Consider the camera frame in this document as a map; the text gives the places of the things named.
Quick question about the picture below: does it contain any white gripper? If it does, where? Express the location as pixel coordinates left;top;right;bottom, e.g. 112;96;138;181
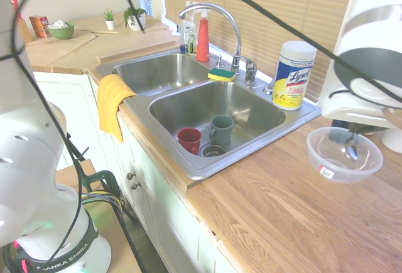
319;90;396;139

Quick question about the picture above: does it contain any metal sink drain strainer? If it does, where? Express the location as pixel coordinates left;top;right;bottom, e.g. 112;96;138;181
198;142;227;158

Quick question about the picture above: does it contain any stainless steel double sink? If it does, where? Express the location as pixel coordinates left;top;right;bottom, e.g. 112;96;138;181
95;48;324;181

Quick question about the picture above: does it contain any white mug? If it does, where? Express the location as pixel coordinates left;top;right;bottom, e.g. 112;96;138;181
381;127;402;154

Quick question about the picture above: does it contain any clear plastic bowl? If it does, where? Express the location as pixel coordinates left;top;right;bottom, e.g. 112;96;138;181
306;126;384;185

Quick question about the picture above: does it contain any Lysol wipes canister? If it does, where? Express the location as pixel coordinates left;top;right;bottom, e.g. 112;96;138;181
271;40;318;111

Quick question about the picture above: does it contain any chrome side sprayer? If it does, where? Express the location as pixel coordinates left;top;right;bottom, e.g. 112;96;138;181
263;78;278;95

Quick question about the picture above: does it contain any grey-green mug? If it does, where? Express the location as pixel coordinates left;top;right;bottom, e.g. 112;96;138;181
208;114;234;146

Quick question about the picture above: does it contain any yellow and green sponge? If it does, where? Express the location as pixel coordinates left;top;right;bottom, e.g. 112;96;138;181
207;67;237;83

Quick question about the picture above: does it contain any tan wooden window blind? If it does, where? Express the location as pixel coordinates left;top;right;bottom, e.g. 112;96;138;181
161;0;356;103

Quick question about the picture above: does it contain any chrome gooseneck faucet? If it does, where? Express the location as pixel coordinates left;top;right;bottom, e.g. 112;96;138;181
178;2;242;75

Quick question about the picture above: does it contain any red cup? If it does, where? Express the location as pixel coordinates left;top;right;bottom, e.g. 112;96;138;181
177;127;203;156

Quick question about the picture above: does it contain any red spray bottle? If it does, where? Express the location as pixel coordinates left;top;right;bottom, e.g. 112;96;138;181
185;1;211;63

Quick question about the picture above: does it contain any clear hand soap pump bottle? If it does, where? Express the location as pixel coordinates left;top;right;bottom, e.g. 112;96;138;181
185;18;198;55

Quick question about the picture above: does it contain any blue dish soap bottle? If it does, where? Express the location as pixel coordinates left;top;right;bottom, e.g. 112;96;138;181
179;21;191;54

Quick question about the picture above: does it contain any trailing plant in white pot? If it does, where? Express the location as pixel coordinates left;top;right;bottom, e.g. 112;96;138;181
122;6;148;33

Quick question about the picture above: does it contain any yellow dish towel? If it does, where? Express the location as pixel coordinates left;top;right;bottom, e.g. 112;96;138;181
97;73;138;144

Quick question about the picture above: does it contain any green clamp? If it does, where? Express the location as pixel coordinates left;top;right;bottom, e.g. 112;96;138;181
79;169;122;199

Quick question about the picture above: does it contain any small potted plant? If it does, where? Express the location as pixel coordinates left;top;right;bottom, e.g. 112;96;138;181
102;7;117;31

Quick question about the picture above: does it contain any green bowl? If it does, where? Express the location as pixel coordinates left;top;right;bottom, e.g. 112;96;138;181
46;21;76;41

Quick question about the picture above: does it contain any white crumpled paper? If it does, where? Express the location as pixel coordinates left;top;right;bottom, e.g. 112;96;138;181
46;19;70;30

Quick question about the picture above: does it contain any orange cardboard box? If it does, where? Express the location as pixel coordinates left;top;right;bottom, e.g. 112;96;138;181
28;14;50;39

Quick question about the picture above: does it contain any chrome faucet lever handle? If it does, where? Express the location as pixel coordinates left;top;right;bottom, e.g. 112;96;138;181
242;58;259;85

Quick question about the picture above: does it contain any thick black camera cable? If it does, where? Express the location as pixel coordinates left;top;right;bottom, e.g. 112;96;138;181
194;0;402;103

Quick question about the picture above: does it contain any black loose cable end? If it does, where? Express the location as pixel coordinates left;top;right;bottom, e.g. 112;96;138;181
113;0;146;33

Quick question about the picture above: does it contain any bundle of coloured cables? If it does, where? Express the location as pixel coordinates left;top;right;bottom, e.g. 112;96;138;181
80;190;126;213

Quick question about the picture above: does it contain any thin black cable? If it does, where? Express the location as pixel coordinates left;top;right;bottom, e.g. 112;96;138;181
0;0;86;263

